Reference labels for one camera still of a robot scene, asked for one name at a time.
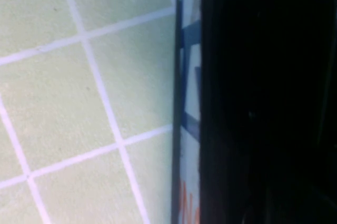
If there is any black glasses case box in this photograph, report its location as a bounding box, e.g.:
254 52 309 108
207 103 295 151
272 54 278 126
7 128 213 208
170 0 337 224

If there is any green white-grid tablecloth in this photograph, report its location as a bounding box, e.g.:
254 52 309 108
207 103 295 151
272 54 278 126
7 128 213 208
0 0 177 224

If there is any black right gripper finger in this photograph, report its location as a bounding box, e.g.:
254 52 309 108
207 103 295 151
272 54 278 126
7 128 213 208
244 183 337 224

